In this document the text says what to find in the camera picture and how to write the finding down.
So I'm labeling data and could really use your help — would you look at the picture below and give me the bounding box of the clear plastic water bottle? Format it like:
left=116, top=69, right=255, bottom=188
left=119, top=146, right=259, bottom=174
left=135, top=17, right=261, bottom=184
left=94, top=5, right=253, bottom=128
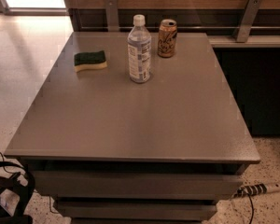
left=128, top=14, right=151, bottom=83

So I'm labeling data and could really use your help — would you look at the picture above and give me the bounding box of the grey drawer cabinet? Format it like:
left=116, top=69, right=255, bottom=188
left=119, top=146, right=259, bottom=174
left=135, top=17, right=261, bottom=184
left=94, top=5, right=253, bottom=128
left=6, top=33, right=259, bottom=224

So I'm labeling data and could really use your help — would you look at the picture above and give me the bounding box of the green and yellow sponge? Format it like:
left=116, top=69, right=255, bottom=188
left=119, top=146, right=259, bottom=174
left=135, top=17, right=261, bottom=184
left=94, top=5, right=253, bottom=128
left=74, top=50, right=107, bottom=72

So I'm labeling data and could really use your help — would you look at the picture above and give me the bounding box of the orange soda can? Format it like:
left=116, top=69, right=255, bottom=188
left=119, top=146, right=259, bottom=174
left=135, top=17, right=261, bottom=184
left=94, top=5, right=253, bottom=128
left=158, top=19, right=177, bottom=58

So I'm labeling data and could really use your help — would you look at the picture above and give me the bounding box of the white power strip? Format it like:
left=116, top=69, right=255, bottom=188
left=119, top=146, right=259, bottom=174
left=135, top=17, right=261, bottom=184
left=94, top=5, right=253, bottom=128
left=233, top=183, right=280, bottom=198

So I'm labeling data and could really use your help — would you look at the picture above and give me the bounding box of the left metal wall bracket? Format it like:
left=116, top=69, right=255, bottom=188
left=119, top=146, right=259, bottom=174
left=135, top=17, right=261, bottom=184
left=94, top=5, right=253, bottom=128
left=105, top=0, right=119, bottom=32

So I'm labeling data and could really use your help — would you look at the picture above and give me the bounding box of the metal wall bracket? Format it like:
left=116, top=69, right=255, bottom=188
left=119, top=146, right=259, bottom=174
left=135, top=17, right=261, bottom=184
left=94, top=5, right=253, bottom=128
left=105, top=0, right=119, bottom=32
left=233, top=0, right=262, bottom=43

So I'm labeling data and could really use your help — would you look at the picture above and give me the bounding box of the right metal wall bracket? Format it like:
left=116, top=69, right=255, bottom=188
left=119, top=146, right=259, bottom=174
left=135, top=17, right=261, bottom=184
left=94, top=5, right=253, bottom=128
left=233, top=0, right=262, bottom=43

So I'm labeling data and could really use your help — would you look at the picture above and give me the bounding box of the black bag with straps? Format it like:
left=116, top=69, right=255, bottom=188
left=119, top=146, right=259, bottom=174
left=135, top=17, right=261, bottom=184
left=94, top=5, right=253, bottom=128
left=0, top=152, right=35, bottom=224

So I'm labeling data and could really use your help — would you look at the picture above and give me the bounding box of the black power cable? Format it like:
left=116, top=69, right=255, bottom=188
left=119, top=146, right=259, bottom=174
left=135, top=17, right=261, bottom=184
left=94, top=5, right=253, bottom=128
left=245, top=192, right=256, bottom=224

